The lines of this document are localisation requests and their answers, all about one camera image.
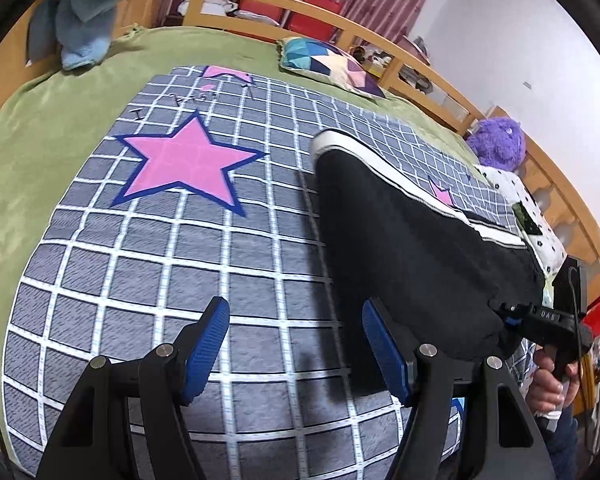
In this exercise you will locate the green bed sheet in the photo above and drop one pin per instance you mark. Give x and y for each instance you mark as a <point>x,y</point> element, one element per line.
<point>45,135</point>

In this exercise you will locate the wooden bed frame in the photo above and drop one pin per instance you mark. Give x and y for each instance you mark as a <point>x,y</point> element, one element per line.
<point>420,72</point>

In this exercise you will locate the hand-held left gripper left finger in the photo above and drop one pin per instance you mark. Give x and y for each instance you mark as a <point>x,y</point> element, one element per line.
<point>205,355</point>

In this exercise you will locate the red chair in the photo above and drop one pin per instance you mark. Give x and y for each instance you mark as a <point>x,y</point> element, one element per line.
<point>315,12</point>
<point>265,7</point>

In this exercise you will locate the white flower print pillow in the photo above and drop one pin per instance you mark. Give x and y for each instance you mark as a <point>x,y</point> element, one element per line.
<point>545,240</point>

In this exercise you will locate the person's right forearm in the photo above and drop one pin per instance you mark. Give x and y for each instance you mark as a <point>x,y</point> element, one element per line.
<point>565,447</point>

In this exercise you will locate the black pants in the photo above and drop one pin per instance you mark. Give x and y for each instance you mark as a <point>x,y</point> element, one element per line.
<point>405,235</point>

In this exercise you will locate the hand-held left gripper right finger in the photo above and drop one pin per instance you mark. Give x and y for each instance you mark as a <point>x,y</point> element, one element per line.
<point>385,355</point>

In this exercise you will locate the person's right hand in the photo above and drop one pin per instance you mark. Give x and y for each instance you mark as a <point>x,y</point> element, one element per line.
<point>547,390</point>

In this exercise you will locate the pile of household clutter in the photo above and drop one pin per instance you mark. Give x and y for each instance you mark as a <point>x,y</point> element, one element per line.
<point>405,60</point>

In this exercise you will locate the geometric patterned pillow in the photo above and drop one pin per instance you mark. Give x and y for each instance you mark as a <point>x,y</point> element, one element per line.
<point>330,62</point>

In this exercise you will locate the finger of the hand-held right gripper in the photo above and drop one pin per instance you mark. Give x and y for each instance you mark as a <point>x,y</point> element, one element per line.
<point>512,320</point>

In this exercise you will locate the purple plush toy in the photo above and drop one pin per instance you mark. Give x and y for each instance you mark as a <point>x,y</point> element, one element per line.
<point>500,140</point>

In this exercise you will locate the grey checked star blanket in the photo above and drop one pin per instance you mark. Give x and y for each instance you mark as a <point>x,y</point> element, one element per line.
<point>180,285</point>

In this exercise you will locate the dark green cloth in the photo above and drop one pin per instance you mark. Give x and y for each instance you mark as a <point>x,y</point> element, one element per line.
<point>527,220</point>

